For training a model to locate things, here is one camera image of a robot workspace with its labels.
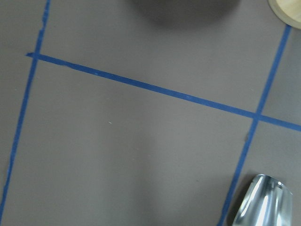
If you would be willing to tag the wooden cup stand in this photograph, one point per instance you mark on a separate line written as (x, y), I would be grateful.
(288, 11)

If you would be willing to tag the steel ice scoop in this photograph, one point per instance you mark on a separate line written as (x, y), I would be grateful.
(267, 202)

